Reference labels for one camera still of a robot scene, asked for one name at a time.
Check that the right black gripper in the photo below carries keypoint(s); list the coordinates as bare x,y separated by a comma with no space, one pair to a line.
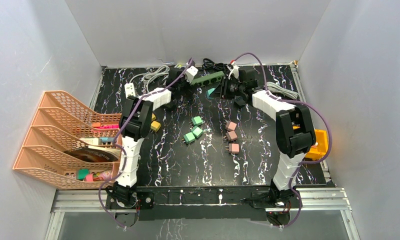
218,92

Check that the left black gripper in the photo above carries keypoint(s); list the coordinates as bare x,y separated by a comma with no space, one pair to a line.
180,76

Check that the teal plug adapter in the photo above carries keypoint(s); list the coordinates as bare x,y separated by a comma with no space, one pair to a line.
209,92

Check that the green power strip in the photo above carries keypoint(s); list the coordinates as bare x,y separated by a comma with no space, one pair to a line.
207,79

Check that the mint green plug adapter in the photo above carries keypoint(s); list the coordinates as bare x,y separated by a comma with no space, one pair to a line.
196,121

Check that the pink plug adapter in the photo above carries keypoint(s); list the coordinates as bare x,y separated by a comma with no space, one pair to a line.
230,136
233,148
230,126

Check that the light green plug adapter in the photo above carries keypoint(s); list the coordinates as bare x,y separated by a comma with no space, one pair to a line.
196,131

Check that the white power strip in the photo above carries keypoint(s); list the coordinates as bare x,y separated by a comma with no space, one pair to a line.
130,90

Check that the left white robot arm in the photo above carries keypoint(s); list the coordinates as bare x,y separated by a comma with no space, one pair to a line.
134,126

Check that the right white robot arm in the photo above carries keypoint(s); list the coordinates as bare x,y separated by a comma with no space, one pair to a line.
294,132

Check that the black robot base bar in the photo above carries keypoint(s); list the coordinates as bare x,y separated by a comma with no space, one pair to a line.
204,202

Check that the yellow plastic bin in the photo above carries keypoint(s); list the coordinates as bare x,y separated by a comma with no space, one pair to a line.
317,151

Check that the orange plastic file rack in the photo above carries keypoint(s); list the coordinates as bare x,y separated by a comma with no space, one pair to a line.
60,125

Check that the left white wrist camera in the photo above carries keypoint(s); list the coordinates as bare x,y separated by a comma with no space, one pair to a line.
190,73

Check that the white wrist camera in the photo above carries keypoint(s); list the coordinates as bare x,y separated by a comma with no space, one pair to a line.
190,73
233,71

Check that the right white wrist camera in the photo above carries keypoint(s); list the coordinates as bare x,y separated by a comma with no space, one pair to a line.
233,71

